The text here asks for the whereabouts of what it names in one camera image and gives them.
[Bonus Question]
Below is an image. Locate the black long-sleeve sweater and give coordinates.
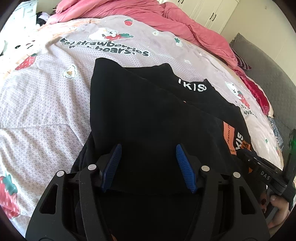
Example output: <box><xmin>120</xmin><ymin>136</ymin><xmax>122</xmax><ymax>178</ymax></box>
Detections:
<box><xmin>72</xmin><ymin>58</ymin><xmax>259</xmax><ymax>240</ymax></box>

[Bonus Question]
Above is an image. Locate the right hand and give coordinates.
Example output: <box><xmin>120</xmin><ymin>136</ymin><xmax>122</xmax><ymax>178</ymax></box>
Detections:
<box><xmin>267</xmin><ymin>195</ymin><xmax>290</xmax><ymax>229</ymax></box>

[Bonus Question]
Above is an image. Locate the blue patterned cloth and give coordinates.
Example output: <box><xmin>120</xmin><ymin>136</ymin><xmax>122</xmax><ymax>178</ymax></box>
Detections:
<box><xmin>267</xmin><ymin>116</ymin><xmax>284</xmax><ymax>151</ymax></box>

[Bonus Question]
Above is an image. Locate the red pillow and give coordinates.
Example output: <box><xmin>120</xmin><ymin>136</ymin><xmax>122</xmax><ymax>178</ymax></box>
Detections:
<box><xmin>234</xmin><ymin>69</ymin><xmax>273</xmax><ymax>118</ymax></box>

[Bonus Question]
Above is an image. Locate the grey padded headboard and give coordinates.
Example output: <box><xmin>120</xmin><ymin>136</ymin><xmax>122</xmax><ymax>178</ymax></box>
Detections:
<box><xmin>230</xmin><ymin>33</ymin><xmax>295</xmax><ymax>150</ymax></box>

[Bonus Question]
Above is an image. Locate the striped pillow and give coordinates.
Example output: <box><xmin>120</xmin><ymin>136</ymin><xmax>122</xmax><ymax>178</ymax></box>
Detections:
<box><xmin>231</xmin><ymin>48</ymin><xmax>252</xmax><ymax>71</ymax></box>

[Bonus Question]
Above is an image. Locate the strawberry bear print bedsheet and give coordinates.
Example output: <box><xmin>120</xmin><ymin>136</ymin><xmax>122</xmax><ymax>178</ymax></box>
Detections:
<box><xmin>1</xmin><ymin>15</ymin><xmax>283</xmax><ymax>235</ymax></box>

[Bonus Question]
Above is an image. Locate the white wardrobe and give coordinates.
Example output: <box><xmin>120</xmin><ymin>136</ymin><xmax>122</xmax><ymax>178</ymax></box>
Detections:
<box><xmin>159</xmin><ymin>0</ymin><xmax>239</xmax><ymax>34</ymax></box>

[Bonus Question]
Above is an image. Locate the pink duvet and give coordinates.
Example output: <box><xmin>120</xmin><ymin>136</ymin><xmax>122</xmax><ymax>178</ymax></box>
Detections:
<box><xmin>47</xmin><ymin>0</ymin><xmax>239</xmax><ymax>70</ymax></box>

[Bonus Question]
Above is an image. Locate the white dresser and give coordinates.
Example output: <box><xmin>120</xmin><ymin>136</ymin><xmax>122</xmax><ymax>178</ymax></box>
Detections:
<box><xmin>5</xmin><ymin>0</ymin><xmax>38</xmax><ymax>29</ymax></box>

